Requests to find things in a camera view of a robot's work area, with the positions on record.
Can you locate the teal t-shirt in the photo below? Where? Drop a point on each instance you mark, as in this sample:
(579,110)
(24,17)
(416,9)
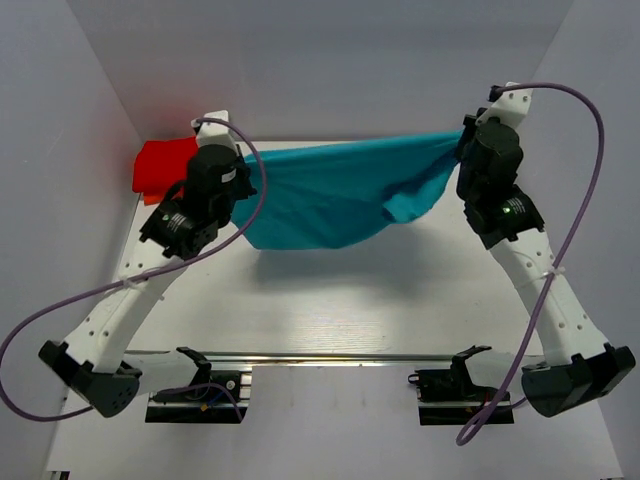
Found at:
(334,196)

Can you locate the orange folded t-shirt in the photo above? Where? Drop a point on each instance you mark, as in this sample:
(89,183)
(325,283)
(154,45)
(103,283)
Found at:
(150,199)

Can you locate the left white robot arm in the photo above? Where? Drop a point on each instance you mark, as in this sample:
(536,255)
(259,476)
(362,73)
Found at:
(93,360)

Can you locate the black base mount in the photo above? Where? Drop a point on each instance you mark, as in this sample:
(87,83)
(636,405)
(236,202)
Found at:
(452,389)
(218,394)

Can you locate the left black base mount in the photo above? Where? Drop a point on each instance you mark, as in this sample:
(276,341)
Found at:
(218,394)

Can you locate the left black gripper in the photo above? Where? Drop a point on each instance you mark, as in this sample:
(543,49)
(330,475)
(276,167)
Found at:
(246,188)

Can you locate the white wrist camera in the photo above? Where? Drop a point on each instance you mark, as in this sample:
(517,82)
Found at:
(509,104)
(211,133)

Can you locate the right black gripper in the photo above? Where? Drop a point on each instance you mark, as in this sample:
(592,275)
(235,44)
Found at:
(470,130)

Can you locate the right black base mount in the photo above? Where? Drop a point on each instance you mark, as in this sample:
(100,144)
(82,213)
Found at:
(452,389)

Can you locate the red folded t-shirt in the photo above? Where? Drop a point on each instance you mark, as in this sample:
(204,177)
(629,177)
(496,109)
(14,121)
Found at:
(160,164)

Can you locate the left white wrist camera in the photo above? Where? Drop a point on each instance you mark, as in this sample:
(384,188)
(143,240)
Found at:
(211,133)

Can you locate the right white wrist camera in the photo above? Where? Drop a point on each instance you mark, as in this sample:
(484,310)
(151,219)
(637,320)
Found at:
(509,104)

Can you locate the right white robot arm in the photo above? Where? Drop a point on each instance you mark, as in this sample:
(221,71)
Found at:
(579,364)

